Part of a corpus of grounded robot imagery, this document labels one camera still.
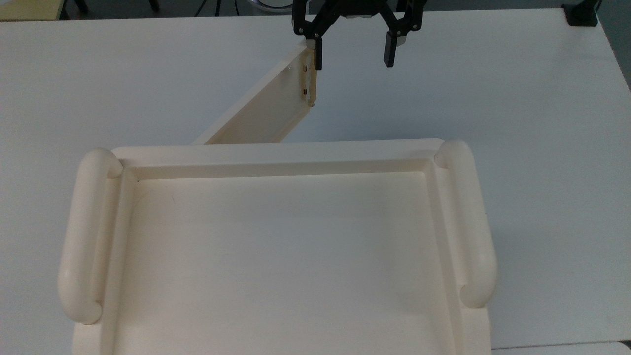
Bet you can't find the cream cabinet door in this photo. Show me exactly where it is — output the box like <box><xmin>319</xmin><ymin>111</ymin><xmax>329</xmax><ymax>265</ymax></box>
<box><xmin>192</xmin><ymin>47</ymin><xmax>316</xmax><ymax>145</ymax></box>

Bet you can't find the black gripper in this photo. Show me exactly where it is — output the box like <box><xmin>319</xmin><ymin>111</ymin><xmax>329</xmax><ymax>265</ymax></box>
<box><xmin>293</xmin><ymin>0</ymin><xmax>425</xmax><ymax>71</ymax></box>

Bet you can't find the black table clamp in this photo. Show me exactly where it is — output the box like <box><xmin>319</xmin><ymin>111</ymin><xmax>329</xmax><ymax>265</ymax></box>
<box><xmin>562</xmin><ymin>0</ymin><xmax>600</xmax><ymax>27</ymax></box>

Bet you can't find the cream cabinet carry handle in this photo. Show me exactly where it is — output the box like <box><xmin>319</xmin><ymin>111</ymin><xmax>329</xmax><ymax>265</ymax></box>
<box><xmin>58</xmin><ymin>148</ymin><xmax>123</xmax><ymax>325</ymax></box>
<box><xmin>434</xmin><ymin>140</ymin><xmax>497</xmax><ymax>309</ymax></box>

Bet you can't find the yellow wooden table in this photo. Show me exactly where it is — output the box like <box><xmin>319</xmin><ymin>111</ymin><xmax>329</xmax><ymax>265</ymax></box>
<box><xmin>0</xmin><ymin>0</ymin><xmax>68</xmax><ymax>21</ymax></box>

